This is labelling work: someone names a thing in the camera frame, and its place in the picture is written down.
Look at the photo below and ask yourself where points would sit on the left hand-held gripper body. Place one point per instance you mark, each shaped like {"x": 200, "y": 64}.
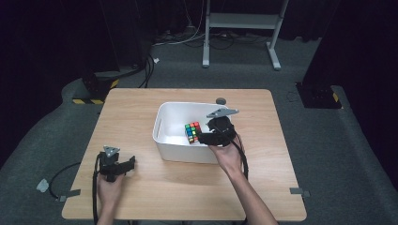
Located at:
{"x": 109, "y": 167}

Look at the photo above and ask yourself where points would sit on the person's right hand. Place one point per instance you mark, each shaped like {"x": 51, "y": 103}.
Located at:
{"x": 228, "y": 156}

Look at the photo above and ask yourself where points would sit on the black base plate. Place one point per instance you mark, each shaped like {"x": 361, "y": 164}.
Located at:
{"x": 317, "y": 95}

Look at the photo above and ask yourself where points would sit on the small white tag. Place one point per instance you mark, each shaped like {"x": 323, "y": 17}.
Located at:
{"x": 156, "y": 60}

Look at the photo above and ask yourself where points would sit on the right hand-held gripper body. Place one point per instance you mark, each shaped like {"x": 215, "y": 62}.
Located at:
{"x": 223, "y": 128}

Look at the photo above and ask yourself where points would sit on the pale grey plug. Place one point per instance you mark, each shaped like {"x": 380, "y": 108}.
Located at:
{"x": 42, "y": 185}

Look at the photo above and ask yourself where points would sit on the multicoloured puzzle cube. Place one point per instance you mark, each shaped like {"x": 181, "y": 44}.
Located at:
{"x": 192, "y": 132}

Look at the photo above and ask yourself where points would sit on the dark curtain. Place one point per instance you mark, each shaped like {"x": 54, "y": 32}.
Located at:
{"x": 47, "y": 40}
{"x": 359, "y": 40}

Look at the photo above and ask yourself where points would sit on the white metal stand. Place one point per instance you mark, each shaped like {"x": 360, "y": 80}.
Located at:
{"x": 244, "y": 21}

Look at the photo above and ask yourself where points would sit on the person's left hand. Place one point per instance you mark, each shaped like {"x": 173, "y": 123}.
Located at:
{"x": 109, "y": 190}

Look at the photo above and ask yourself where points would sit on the black base with yellow stripes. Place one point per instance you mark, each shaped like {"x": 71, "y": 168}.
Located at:
{"x": 97, "y": 87}

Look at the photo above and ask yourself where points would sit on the white plastic bin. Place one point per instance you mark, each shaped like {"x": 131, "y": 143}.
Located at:
{"x": 175, "y": 115}

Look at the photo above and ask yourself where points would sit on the grey tape strip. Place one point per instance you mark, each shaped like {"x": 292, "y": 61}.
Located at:
{"x": 69, "y": 194}
{"x": 298, "y": 191}

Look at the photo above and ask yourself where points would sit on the grey round knob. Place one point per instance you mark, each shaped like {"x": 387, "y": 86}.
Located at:
{"x": 221, "y": 101}

